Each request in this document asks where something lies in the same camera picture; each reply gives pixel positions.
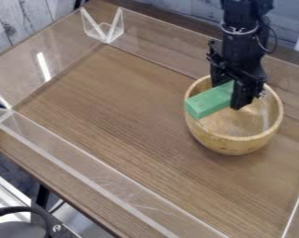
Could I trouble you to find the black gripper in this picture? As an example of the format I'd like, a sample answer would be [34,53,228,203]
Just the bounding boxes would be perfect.
[206,24,268,110]

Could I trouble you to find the green rectangular block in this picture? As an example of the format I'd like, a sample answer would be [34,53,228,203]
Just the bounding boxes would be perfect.
[184,81,234,120]

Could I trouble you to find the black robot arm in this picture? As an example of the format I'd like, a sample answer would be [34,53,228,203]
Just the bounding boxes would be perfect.
[206,0,277,110]

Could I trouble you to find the light wooden bowl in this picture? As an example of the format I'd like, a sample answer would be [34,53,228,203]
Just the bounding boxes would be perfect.
[184,85,284,155]

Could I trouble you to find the black table leg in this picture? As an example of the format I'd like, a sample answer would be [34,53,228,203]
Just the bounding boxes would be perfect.
[35,185,50,208]

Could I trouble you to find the clear acrylic corner bracket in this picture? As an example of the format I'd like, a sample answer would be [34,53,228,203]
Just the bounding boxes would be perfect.
[78,7,124,44]

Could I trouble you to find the clear acrylic tray wall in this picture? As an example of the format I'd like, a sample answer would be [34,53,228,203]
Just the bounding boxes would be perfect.
[0,101,225,238]

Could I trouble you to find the grey metal bracket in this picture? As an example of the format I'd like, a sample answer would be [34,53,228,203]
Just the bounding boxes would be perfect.
[30,210,81,238]

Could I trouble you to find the black cable loop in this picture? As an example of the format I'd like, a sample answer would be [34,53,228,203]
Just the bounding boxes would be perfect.
[0,205,50,238]

